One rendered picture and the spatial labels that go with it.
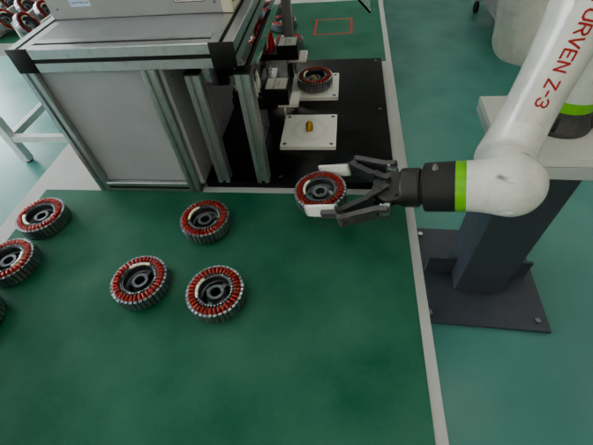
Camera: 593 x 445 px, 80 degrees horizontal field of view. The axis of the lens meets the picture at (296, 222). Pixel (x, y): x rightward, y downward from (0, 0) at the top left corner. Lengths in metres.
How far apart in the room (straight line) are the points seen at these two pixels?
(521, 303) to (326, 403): 1.20
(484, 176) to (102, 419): 0.74
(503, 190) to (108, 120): 0.79
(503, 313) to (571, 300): 0.29
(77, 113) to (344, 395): 0.78
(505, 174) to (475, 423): 1.00
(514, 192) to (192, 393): 0.62
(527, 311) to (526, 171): 1.09
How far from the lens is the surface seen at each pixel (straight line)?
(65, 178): 1.18
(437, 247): 1.74
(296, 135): 1.00
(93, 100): 0.89
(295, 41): 1.17
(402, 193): 0.68
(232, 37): 0.71
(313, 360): 0.66
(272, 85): 0.95
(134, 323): 0.77
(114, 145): 0.95
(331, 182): 0.77
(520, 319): 1.67
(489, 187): 0.66
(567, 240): 2.03
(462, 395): 1.49
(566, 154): 1.10
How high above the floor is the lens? 1.37
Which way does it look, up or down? 50 degrees down
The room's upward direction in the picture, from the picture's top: 7 degrees counter-clockwise
